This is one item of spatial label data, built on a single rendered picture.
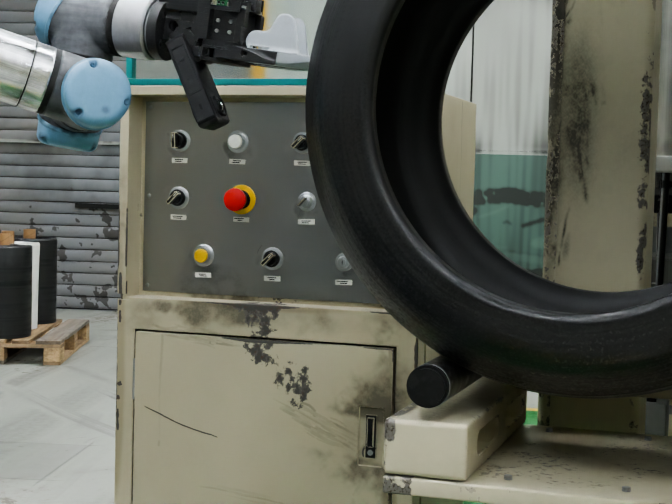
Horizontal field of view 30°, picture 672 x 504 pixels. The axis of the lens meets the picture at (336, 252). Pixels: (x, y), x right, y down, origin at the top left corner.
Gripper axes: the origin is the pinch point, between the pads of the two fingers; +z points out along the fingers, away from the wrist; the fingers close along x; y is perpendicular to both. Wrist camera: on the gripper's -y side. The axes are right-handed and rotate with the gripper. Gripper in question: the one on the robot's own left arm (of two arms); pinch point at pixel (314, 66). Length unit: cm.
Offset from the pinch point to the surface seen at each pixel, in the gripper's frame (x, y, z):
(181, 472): 61, -69, -36
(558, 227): 25.3, -14.9, 26.7
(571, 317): -13.0, -21.6, 34.6
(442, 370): -10.7, -29.6, 22.3
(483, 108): 884, 33, -169
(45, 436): 331, -151, -218
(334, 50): -12.1, 1.3, 6.3
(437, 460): -11.7, -38.7, 23.4
